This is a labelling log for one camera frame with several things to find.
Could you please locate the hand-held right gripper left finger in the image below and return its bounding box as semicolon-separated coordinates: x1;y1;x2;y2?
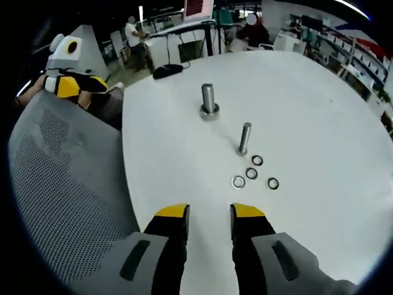
70;202;190;295

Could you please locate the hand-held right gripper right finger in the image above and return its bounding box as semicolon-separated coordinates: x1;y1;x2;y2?
229;202;359;295

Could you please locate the large threaded steel stud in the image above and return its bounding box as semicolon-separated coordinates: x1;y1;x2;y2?
198;82;221;122

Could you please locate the small threaded steel stud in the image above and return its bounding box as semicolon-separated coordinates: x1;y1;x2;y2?
235;122;253;157

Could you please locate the person's left hand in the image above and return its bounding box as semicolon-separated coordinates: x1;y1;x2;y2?
15;75;50;106

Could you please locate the black computer mouse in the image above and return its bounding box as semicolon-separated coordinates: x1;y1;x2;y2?
152;64;184;81

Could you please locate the grey mesh office chair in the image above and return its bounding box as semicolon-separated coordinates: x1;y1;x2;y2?
8;87;156;295

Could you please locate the white standing desk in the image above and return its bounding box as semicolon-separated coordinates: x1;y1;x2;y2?
143;18;224;58

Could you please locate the large display screen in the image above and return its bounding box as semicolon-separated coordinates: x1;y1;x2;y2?
183;0;216;23

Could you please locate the storage shelf with white boxes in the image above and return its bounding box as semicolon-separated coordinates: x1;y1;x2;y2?
317;23;393;82

